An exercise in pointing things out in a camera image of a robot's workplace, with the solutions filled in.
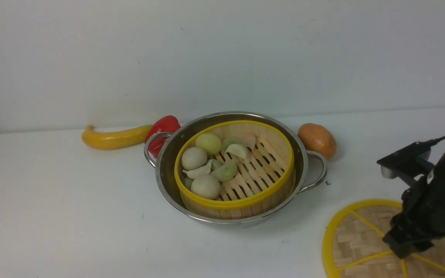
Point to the pale white dumpling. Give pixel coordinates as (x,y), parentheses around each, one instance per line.
(196,173)

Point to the yellow bamboo steamer basket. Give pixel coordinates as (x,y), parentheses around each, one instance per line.
(258,187)

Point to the pink tinted dumpling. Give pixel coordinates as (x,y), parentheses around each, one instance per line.
(246,139)

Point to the yellow rimmed woven steamer lid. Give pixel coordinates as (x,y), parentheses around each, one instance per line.
(353,246)

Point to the yellow-green round bun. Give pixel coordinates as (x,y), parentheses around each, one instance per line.
(210,143)

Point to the brown potato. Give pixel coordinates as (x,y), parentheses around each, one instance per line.
(317,138)

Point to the yellow squash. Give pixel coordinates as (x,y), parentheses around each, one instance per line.
(114,140)

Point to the red bell pepper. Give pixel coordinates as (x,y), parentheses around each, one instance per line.
(168,124)

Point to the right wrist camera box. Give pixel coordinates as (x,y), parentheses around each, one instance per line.
(408,162)

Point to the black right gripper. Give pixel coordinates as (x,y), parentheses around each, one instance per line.
(412,233)

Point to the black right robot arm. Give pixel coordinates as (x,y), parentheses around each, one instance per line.
(426,195)

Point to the green dumpling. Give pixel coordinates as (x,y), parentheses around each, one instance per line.
(225,172)

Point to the stainless steel pot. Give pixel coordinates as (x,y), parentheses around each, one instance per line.
(310,167)

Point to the white round bun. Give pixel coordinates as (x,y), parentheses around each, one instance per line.
(206,186)
(193,158)

